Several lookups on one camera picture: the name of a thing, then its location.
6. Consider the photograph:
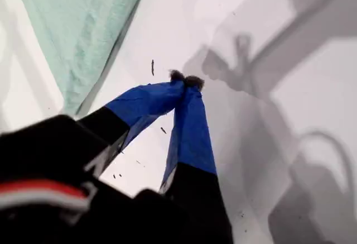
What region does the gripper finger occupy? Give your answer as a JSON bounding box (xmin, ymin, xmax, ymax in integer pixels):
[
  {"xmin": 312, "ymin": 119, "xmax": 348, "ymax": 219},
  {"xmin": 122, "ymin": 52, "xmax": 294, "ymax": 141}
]
[
  {"xmin": 76, "ymin": 69, "xmax": 186, "ymax": 178},
  {"xmin": 158, "ymin": 75, "xmax": 234, "ymax": 244}
]

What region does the pale green T-shirt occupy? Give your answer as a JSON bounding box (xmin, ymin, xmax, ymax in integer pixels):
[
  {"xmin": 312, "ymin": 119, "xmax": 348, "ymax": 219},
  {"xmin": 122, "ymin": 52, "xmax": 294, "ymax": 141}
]
[{"xmin": 12, "ymin": 0, "xmax": 153, "ymax": 116}]

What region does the red and white wire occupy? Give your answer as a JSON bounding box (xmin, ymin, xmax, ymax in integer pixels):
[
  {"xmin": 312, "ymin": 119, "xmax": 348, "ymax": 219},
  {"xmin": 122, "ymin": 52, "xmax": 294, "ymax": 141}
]
[{"xmin": 0, "ymin": 179, "xmax": 97, "ymax": 214}]

